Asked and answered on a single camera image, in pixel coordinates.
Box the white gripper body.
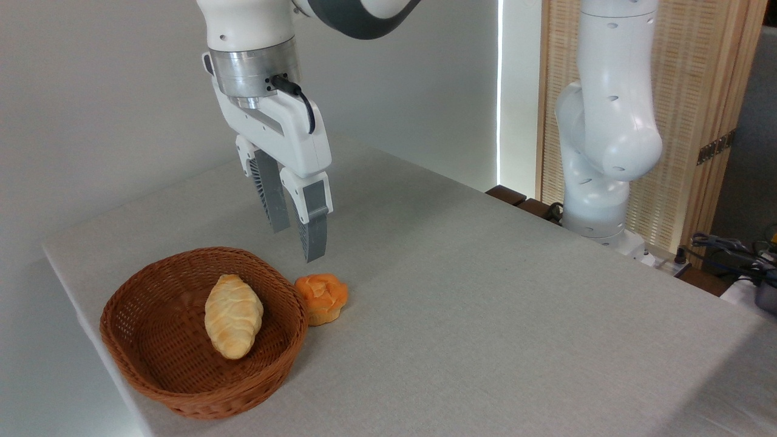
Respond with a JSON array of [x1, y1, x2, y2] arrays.
[[202, 52, 333, 180]]

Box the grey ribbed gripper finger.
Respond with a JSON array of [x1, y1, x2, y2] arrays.
[[279, 169, 334, 263], [236, 135, 292, 234]]

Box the round orange bread bun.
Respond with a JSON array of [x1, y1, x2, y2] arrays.
[[294, 273, 350, 327]]

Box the pale croissant bread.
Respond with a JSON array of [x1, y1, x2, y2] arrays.
[[204, 274, 265, 361]]

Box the brown wicker basket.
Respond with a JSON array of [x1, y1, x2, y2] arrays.
[[99, 246, 309, 421]]

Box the grey tablecloth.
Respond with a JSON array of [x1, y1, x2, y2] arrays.
[[41, 130, 777, 437]]

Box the dark brown wooden bench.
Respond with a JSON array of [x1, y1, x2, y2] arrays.
[[486, 185, 565, 226]]

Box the wooden slatted screen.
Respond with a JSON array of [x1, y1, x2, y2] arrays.
[[536, 0, 769, 268]]

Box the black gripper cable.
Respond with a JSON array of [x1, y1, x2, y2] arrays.
[[270, 74, 317, 135]]

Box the bundle of black cables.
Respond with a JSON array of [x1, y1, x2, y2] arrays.
[[689, 231, 777, 286]]

